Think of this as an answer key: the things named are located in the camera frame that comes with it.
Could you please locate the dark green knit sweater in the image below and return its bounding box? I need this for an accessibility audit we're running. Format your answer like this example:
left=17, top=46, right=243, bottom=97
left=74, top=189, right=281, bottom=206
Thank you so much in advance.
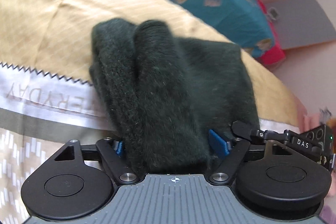
left=89, top=18, right=261, bottom=175

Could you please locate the pink sheet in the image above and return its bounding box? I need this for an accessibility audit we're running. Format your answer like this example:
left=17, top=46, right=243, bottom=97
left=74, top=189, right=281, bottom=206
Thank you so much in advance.
left=295, top=97, right=330, bottom=133

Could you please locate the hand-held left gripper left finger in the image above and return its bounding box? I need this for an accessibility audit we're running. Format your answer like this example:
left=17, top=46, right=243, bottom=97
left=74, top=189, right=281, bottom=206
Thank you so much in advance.
left=39, top=137, right=137, bottom=185

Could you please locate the small white desk clock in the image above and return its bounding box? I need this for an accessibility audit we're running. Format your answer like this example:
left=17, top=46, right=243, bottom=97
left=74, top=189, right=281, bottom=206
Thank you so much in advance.
left=266, top=7, right=280, bottom=21

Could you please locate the beige patterned quilt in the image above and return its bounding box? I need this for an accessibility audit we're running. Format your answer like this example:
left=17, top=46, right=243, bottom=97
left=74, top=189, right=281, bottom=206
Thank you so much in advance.
left=0, top=0, right=302, bottom=224

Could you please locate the grey board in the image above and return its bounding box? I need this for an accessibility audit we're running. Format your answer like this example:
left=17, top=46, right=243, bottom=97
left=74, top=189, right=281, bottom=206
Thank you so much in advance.
left=265, top=0, right=336, bottom=50

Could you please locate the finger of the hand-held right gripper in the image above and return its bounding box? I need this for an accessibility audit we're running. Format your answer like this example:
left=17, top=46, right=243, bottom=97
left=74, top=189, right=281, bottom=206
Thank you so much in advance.
left=230, top=120, right=266, bottom=144

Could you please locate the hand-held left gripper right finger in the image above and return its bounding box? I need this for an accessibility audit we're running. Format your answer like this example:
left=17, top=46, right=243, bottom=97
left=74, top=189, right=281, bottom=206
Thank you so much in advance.
left=208, top=129, right=298, bottom=185

